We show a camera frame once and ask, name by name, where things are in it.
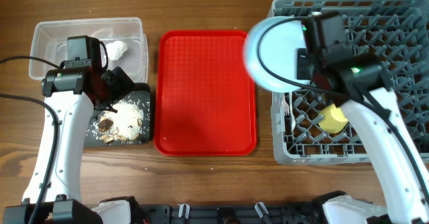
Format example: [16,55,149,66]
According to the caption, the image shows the white napkin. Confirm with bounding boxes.
[106,40,128,61]

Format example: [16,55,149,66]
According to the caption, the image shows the food scraps rice and peanuts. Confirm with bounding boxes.
[86,99,149,145]

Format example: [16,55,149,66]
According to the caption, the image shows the light blue plate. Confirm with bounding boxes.
[243,16,310,93]

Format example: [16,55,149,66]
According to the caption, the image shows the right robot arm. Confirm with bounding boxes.
[301,11,428,223]

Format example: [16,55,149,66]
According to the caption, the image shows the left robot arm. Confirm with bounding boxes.
[3,66,141,223]

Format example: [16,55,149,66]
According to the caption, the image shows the black waste tray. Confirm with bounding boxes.
[84,83,151,148]

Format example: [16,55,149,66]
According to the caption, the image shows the grey dishwasher rack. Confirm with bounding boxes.
[268,0,428,165]

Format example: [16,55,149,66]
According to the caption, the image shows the yellow cup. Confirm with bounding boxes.
[318,104,349,133]

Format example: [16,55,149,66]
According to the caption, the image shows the white plastic fork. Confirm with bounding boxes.
[281,93,296,133]

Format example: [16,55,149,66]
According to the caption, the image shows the red serving tray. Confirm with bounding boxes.
[154,30,257,156]

